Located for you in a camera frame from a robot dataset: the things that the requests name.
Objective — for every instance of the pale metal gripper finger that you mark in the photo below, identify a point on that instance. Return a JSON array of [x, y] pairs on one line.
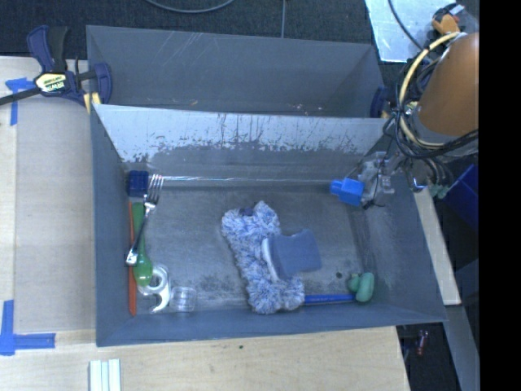
[[369, 167], [382, 186]]

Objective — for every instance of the bright blue plastic piece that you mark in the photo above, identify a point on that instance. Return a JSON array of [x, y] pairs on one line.
[[348, 190]]

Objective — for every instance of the green toy figure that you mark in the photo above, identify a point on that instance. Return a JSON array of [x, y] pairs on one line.
[[364, 286]]

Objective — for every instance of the blue-grey sponge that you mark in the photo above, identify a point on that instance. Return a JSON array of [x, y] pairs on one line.
[[295, 253]]

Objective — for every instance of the blue pen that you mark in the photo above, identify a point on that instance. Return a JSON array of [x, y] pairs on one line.
[[327, 298]]

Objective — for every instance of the blue and white fluffy cloth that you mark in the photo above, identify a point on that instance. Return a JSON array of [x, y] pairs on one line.
[[248, 234]]

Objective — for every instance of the grey metal bin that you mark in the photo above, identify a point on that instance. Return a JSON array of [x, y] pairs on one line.
[[228, 153]]

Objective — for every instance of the silver metal fork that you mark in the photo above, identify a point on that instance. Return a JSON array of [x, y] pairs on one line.
[[153, 194]]

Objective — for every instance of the clear plastic cup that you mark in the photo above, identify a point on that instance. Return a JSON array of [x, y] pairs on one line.
[[183, 299]]

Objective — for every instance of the dark blue toy block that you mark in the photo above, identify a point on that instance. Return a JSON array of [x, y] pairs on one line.
[[137, 183]]

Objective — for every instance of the white plastic hook piece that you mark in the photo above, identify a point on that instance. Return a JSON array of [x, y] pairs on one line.
[[162, 287]]

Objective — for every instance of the green plastic spoon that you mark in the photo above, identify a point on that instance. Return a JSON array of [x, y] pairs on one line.
[[142, 269]]

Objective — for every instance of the orange thin stick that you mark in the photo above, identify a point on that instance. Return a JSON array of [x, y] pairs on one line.
[[132, 295]]

